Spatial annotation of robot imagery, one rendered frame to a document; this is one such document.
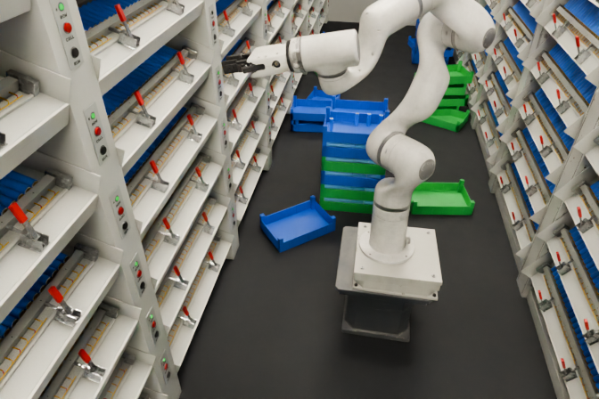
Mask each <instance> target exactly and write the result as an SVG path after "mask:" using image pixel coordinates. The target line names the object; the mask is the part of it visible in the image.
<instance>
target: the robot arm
mask: <svg viewBox="0 0 599 399"><path fill-rule="evenodd" d="M425 13H426V14H425ZM424 14H425V15H424ZM423 15H424V16H423ZM422 16H423V18H422V19H421V21H420V23H419V26H418V29H417V34H416V39H417V44H418V50H419V65H418V69H417V71H416V74H415V76H414V80H413V82H412V84H411V85H410V87H409V89H408V92H407V93H406V96H405V98H404V99H403V101H402V102H401V103H400V104H399V105H398V107H397V108H396V109H395V110H394V111H393V112H392V113H391V114H390V115H389V116H388V117H387V118H385V119H384V120H383V121H382V122H381V123H380V124H379V125H378V126H377V127H376V128H375V129H374V130H373V131H372V132H371V133H370V135H369V137H368V139H367V142H366V146H365V147H366V153H367V155H368V157H369V158H370V159H371V160H372V161H373V162H374V163H376V164H377V165H379V166H381V167H383V168H385V169H386V170H388V171H390V172H391V173H392V174H393V175H394V176H395V177H388V178H383V179H381V180H380V181H379V182H378V183H377V184H376V186H375V190H374V196H373V213H372V222H371V229H370V230H368V231H366V232H364V233H363V234H362V235H361V237H360V239H359V247H360V249H361V251H362V252H363V254H364V255H365V256H366V257H368V258H370V259H372V260H373V261H375V262H378V263H381V264H386V265H395V264H400V263H404V262H405V261H407V260H408V259H410V258H411V257H412V255H413V254H414V243H413V241H412V239H411V237H410V236H408V235H406V229H407V224H408V217H409V211H410V205H411V199H412V194H413V192H414V189H415V188H416V187H417V186H418V185H419V184H421V183H423V182H424V181H426V180H427V179H428V178H430V177H431V175H432V174H433V172H434V170H435V158H434V155H433V153H432V151H431V150H430V149H429V148H428V147H426V146H425V145H423V144H422V143H420V142H417V141H416V140H414V139H412V138H410V137H408V136H406V135H405V134H406V131H407V130H408V129H409V128H410V127H411V126H412V125H414V124H416V123H419V122H422V121H424V120H425V119H427V118H428V117H430V116H431V115H432V114H433V112H434V111H435V110H436V109H437V108H438V106H439V104H440V102H441V100H442V98H443V96H444V94H445V92H446V90H447V87H448V84H449V80H450V76H449V72H448V69H447V65H446V63H445V60H444V52H445V50H446V49H447V48H448V47H450V48H454V49H456V50H460V51H463V52H467V53H479V52H482V51H484V50H486V49H488V48H489V47H490V46H491V45H492V43H493V41H494V40H495V36H496V27H495V24H494V21H493V20H492V18H491V16H490V15H489V14H488V12H487V11H486V10H485V9H484V8H483V7H482V6H481V5H480V4H478V3H477V2H476V1H474V0H378V1H376V2H375V3H373V4H371V5H369V6H368V7H367V8H366V9H365V10H364V11H363V13H362V15H361V18H360V23H359V31H358V34H357V31H356V30H355V29H348V30H342V31H335V32H329V33H323V34H316V35H310V36H303V37H293V38H292V39H291V40H288V41H287V42H286V44H279V45H265V46H261V47H257V48H256V49H254V51H253V52H252V53H243V54H242V56H241V55H240V54H236V55H229V56H226V61H222V62H221V64H222V67H223V71H224V73H225V74H230V73H237V72H239V73H240V72H243V74H246V73H250V72H252V71H253V72H252V73H251V75H250V76H251V77H252V78H256V77H266V76H272V75H276V74H280V73H284V72H287V71H291V72H295V73H303V72H311V71H314V72H316V73H317V75H318V80H319V84H320V86H321V88H322V90H323V91H324V93H325V94H328V95H337V94H342V93H344V92H346V91H347V90H349V89H350V88H351V87H353V86H354V85H356V84H357V83H359V82H360V81H361V80H363V79H364V78H365V77H366V76H368V75H369V73H370V72H371V71H372V70H373V68H374V67H375V65H376V63H377V61H378V60H379V58H380V56H381V54H382V50H383V47H384V45H385V43H386V40H387V38H388V37H389V36H390V35H392V34H393V33H395V32H396V31H398V30H400V29H402V28H403V27H404V26H406V25H408V24H410V23H411V22H413V21H415V20H417V19H418V18H420V17H422ZM245 65H247V66H245Z"/></svg>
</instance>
